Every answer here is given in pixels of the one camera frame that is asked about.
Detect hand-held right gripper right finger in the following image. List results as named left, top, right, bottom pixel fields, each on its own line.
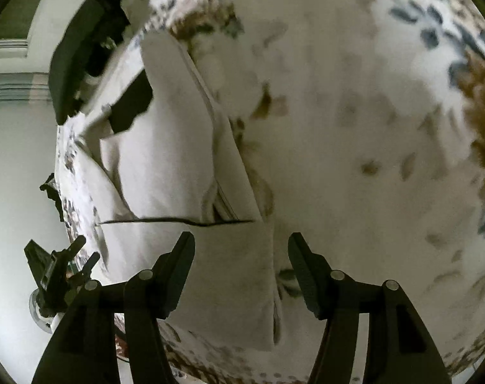
left=287, top=232, right=453, bottom=384

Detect floral bed sheet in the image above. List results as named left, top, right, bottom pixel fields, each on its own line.
left=53, top=0, right=485, bottom=384

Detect white panelled door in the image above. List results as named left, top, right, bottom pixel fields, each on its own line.
left=0, top=0, right=53, bottom=102

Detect beige small pants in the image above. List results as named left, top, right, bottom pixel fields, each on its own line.
left=82, top=30, right=285, bottom=353

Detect black cloth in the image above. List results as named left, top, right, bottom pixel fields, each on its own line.
left=48, top=0, right=132, bottom=125

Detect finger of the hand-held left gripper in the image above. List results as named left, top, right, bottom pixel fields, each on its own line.
left=79, top=252, right=101, bottom=283
left=57, top=235, right=87, bottom=264

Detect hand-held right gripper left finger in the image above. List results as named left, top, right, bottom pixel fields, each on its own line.
left=32, top=231, right=196, bottom=384

